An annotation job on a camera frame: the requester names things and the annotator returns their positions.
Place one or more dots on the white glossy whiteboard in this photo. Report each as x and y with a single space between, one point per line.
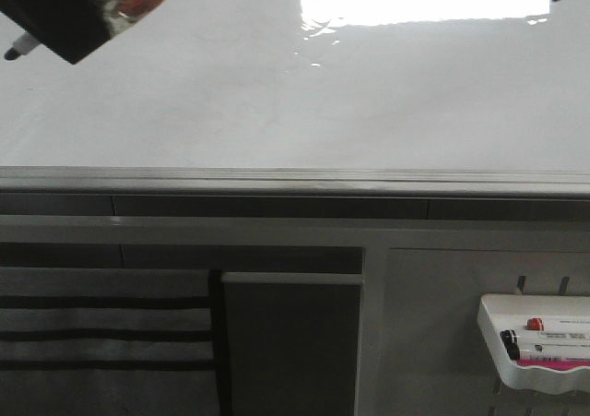
440 97

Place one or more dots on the white plastic marker tray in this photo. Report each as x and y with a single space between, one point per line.
498 312

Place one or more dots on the grey fabric pocket organizer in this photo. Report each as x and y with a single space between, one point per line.
114 343

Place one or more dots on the red capped marker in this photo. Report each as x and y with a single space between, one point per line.
559 324

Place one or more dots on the upper black capped marker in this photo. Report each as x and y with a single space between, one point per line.
551 338

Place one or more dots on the black capped marker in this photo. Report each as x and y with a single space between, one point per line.
548 353
551 338

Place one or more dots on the lower black capped marker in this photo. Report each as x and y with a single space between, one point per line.
548 353

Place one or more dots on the pink eraser in tray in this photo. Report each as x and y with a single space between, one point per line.
554 365

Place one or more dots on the white pegboard panel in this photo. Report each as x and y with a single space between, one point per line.
435 361

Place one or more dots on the white frame dark panel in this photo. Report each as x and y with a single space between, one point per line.
293 347

